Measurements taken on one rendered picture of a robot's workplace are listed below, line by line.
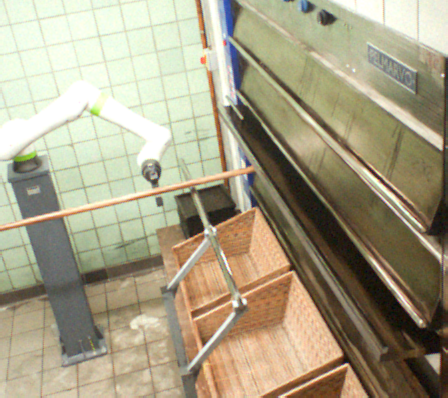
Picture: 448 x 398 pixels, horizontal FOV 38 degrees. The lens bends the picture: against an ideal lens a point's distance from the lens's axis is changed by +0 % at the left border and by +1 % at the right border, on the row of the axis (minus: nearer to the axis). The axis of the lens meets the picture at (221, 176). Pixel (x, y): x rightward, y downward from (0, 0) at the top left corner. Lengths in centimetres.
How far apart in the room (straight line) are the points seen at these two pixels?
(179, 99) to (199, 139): 30
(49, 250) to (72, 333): 56
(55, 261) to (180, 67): 136
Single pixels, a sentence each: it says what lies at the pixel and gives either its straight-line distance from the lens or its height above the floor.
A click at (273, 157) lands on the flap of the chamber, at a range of 254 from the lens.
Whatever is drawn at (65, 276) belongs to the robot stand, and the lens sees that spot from 365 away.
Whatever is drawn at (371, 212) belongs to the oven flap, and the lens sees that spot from 184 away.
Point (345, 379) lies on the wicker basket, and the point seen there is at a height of 80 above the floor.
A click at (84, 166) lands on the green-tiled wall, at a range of 413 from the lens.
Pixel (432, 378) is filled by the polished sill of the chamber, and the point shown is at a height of 118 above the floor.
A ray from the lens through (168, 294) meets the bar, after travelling 266.
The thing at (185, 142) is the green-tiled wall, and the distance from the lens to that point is 413.
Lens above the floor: 251
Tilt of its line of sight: 27 degrees down
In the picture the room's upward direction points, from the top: 9 degrees counter-clockwise
